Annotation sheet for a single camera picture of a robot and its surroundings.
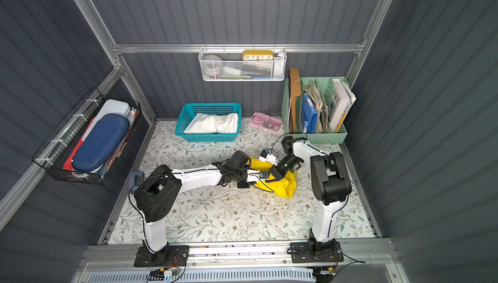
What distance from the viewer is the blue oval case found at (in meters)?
0.64

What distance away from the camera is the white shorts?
1069 mm

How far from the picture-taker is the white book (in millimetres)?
955
